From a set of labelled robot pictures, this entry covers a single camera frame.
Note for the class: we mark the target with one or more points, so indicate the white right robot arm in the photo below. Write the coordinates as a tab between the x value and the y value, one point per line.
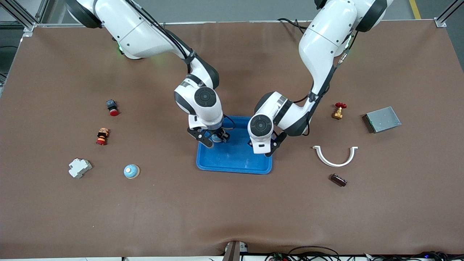
141	32

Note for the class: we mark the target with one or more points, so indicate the blue dome call bell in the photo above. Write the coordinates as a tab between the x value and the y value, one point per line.
216	139
131	172

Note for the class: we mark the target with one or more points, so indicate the red yellow emergency stop button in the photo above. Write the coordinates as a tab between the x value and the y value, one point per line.
102	137

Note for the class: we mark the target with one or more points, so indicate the brown table edge post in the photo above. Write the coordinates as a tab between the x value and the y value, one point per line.
232	252

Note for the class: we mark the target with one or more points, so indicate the blue plastic tray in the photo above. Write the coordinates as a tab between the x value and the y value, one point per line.
235	159

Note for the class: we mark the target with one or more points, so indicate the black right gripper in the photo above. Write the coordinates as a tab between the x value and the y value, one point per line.
224	135

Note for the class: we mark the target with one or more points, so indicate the red push button grey base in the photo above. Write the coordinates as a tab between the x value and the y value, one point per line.
113	108

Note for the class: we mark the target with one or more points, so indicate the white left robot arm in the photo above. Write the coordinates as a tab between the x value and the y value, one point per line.
326	40

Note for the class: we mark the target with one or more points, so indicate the silver metal power supply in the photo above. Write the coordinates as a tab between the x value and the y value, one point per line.
384	119

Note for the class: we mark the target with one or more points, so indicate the white semicircular pipe clamp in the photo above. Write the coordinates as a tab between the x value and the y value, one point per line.
335	165

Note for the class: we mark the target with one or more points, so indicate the aluminium frame beam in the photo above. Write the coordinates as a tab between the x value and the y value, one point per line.
448	12
20	12
41	9

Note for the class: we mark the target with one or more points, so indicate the white circuit breaker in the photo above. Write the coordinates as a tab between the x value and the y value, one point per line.
79	168

